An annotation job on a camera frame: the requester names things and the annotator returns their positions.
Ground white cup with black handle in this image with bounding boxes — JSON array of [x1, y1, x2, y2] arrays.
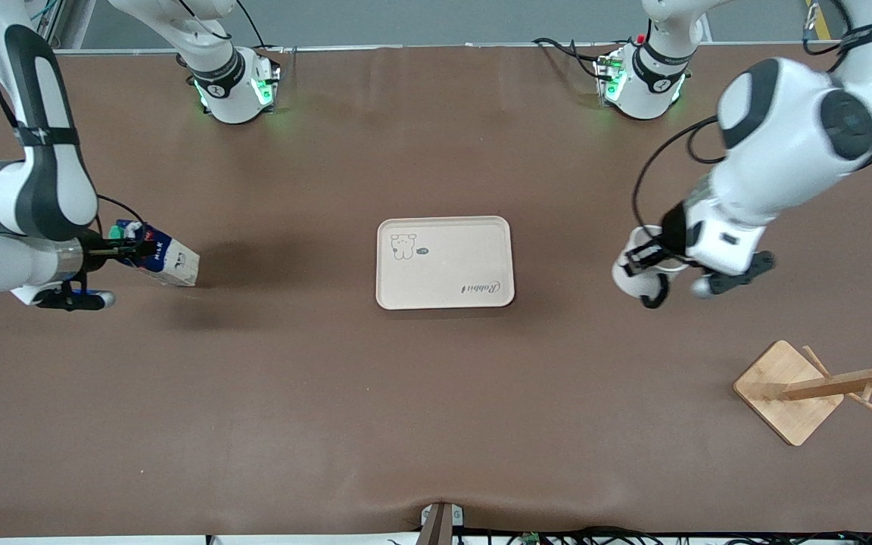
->
[[612, 225, 692, 310]]

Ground blue white milk carton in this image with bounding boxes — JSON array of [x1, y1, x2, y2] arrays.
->
[[107, 220, 201, 288]]

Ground cream tray with rabbit print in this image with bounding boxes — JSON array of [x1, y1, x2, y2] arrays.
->
[[375, 216, 516, 311]]

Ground wooden mug stand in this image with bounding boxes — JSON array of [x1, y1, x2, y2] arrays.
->
[[733, 323, 872, 447]]

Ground brown table mat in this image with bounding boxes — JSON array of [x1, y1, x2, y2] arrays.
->
[[0, 44, 872, 538]]

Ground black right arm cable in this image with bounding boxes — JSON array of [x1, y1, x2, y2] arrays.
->
[[0, 0, 151, 241]]

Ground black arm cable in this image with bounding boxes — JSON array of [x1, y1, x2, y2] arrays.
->
[[631, 0, 872, 254], [0, 0, 151, 241]]

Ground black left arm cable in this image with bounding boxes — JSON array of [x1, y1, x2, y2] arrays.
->
[[631, 0, 872, 254]]

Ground black base cable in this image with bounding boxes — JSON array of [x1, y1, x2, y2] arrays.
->
[[533, 36, 605, 80], [235, 0, 269, 50]]

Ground aluminium frame post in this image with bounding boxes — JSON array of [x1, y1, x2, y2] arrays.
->
[[35, 0, 96, 50]]

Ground table edge clamp bracket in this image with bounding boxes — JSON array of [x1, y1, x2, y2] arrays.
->
[[419, 502, 465, 545]]

